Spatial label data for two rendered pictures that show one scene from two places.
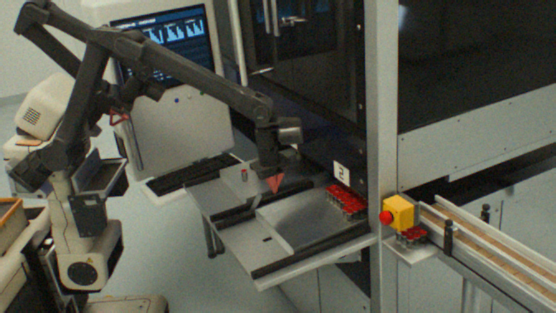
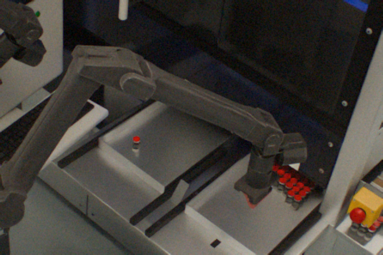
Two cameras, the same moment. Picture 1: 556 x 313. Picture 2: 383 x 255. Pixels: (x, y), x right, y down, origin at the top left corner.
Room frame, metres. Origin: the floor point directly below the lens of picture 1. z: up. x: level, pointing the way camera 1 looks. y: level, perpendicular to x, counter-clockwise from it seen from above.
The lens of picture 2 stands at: (0.25, 0.82, 2.48)
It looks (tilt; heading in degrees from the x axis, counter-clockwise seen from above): 43 degrees down; 329
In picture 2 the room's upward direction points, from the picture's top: 9 degrees clockwise
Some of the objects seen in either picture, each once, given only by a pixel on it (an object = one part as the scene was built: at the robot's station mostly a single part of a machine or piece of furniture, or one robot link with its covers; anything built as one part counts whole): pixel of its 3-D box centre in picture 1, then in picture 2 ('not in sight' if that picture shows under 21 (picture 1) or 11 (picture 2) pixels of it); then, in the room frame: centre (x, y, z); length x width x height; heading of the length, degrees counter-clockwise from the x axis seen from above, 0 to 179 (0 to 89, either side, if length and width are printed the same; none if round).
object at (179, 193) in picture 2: (242, 208); (167, 202); (1.45, 0.13, 0.91); 0.14 x 0.03 x 0.06; 114
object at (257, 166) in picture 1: (269, 156); (258, 174); (1.24, 0.02, 1.19); 0.10 x 0.07 x 0.07; 114
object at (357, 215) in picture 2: (386, 217); (358, 214); (1.18, -0.29, 0.99); 0.04 x 0.04 x 0.04; 24
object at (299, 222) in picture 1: (319, 214); (259, 201); (1.37, -0.12, 0.90); 0.34 x 0.26 x 0.04; 115
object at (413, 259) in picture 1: (414, 246); (367, 230); (1.20, -0.38, 0.87); 0.14 x 0.13 x 0.02; 114
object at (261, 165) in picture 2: (268, 136); (265, 156); (1.24, 0.01, 1.26); 0.07 x 0.06 x 0.07; 81
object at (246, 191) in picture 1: (273, 174); (170, 137); (1.69, 0.02, 0.90); 0.34 x 0.26 x 0.04; 114
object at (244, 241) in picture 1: (278, 205); (197, 187); (1.50, 0.01, 0.87); 0.70 x 0.48 x 0.02; 24
